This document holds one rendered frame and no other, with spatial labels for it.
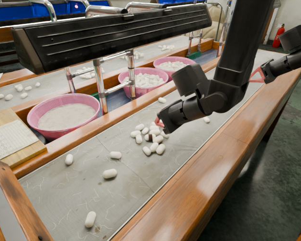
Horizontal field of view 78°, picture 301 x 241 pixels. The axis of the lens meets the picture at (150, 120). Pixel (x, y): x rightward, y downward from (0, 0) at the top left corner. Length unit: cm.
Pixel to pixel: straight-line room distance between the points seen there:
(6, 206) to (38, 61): 25
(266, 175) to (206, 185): 123
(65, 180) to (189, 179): 33
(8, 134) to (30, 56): 42
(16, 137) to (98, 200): 35
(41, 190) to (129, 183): 22
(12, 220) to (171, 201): 30
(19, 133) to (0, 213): 36
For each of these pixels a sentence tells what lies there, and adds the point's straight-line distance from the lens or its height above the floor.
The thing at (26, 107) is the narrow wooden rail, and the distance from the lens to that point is 91.
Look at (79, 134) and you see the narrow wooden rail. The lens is 67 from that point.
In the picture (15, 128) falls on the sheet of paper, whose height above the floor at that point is 78.
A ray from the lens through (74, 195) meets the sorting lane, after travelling 54.
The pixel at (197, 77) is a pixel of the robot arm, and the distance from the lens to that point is 44.
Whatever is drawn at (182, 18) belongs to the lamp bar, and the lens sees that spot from 66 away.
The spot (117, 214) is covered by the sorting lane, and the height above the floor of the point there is 74.
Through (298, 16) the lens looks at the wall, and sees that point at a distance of 541.
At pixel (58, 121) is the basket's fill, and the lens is 81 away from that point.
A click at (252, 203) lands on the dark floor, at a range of 151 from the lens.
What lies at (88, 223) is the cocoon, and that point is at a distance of 47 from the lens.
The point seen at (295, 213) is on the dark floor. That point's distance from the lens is 160.
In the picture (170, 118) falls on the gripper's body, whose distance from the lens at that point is 50.
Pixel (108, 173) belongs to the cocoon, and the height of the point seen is 76.
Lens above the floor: 117
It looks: 36 degrees down
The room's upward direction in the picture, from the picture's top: straight up
